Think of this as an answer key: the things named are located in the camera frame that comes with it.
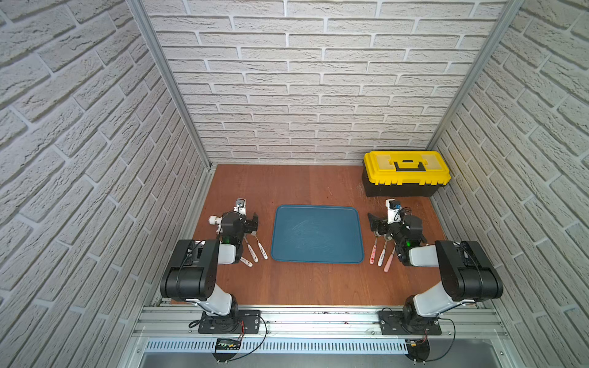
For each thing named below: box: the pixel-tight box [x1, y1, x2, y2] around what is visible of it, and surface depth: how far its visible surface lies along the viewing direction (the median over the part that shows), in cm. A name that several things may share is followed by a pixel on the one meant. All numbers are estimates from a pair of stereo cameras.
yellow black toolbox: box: [361, 150, 452, 198], surface depth 99 cm
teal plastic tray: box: [270, 204, 366, 264], surface depth 96 cm
